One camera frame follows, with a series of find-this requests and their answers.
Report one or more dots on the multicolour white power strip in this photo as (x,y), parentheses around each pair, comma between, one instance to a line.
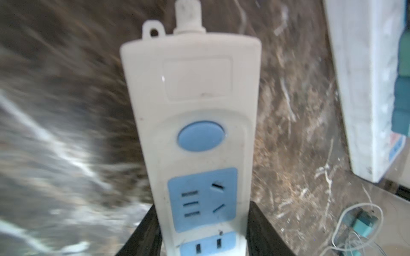
(364,37)

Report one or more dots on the blue white power strip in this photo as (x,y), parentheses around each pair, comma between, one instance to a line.
(194,96)

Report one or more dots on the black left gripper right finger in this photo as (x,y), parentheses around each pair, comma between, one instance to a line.
(262,238)

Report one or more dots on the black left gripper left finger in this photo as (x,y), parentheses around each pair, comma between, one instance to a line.
(146,240)

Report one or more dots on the teal charger plug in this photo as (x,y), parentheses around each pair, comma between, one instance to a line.
(401,113)
(361,221)
(404,54)

